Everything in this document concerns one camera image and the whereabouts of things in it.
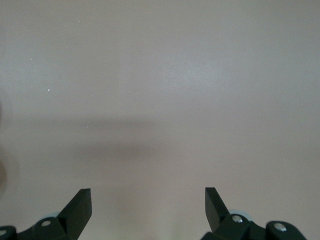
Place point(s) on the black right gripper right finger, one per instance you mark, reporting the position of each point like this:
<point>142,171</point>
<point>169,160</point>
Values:
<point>217,215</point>

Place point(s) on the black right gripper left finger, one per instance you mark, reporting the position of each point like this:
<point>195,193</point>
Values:
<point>72,220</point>

